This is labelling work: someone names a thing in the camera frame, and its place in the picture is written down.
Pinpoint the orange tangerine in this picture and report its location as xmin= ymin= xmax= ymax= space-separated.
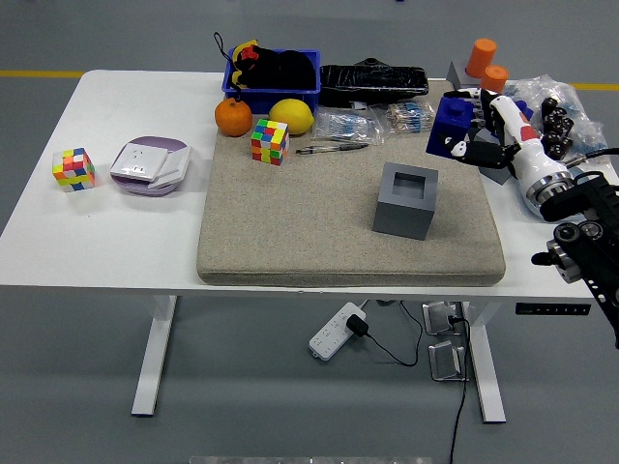
xmin=214 ymin=98 xmax=253 ymax=138

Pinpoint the dark ballpoint pen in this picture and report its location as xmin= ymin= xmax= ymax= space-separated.
xmin=295 ymin=142 xmax=369 ymax=156

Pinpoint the metal foot pedal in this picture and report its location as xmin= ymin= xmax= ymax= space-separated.
xmin=427 ymin=339 xmax=469 ymax=383
xmin=421 ymin=301 xmax=468 ymax=336

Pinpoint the black cylinder parts pack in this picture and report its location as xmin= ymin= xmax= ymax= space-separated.
xmin=539 ymin=96 xmax=576 ymax=161

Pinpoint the purple tray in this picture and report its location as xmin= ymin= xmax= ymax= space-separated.
xmin=110 ymin=135 xmax=192 ymax=197

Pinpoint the colourful puzzle cube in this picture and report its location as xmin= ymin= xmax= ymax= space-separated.
xmin=51 ymin=147 xmax=97 ymax=194
xmin=250 ymin=118 xmax=290 ymax=167

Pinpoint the clear bag of blue parts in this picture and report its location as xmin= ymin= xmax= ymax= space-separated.
xmin=505 ymin=72 xmax=609 ymax=160

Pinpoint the blue plastic bin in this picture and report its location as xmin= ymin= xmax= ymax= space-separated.
xmin=221 ymin=46 xmax=322 ymax=116

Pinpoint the grey-brown fabric mat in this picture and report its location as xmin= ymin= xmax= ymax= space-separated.
xmin=195 ymin=79 xmax=507 ymax=287

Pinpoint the clear bag of brown resistors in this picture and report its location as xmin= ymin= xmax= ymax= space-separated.
xmin=385 ymin=101 xmax=436 ymax=135

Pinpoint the black adapter cable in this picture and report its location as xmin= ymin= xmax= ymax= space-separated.
xmin=365 ymin=299 xmax=425 ymax=367

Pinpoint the white switch panel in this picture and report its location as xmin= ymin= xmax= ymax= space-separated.
xmin=147 ymin=146 xmax=193 ymax=190

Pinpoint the clear bag of blue resistors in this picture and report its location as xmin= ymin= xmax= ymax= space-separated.
xmin=311 ymin=106 xmax=386 ymax=145

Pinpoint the orange cylinder seal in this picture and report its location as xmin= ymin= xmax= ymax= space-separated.
xmin=481 ymin=65 xmax=510 ymax=96
xmin=464 ymin=38 xmax=498 ymax=77

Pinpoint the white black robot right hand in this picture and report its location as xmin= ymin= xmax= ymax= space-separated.
xmin=442 ymin=88 xmax=568 ymax=193

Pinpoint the black keyboard in plastic wrap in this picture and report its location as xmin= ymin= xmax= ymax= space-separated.
xmin=317 ymin=63 xmax=430 ymax=108

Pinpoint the black pedal cable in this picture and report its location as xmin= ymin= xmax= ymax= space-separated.
xmin=447 ymin=314 xmax=471 ymax=464

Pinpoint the white table leg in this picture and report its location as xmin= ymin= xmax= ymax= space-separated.
xmin=131 ymin=294 xmax=179 ymax=418
xmin=461 ymin=302 xmax=508 ymax=425

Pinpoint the white power strip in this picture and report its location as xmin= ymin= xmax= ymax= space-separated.
xmin=309 ymin=302 xmax=368 ymax=362

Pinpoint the yellow lemon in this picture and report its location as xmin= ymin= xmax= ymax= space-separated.
xmin=268 ymin=98 xmax=315 ymax=135

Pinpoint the black table control panel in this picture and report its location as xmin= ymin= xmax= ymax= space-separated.
xmin=515 ymin=303 xmax=592 ymax=316

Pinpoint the black power adapter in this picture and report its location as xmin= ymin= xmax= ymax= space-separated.
xmin=346 ymin=313 xmax=371 ymax=338

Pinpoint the white wall socket panel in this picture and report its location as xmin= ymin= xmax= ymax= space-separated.
xmin=109 ymin=143 xmax=171 ymax=183

